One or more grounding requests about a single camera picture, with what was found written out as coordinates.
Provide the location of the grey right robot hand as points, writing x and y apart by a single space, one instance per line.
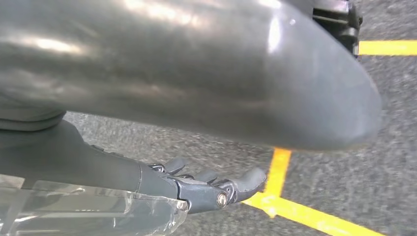
195 65

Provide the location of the black robot foot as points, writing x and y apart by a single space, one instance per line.
338 19

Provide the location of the yellow floor tape square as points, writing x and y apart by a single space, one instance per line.
309 215

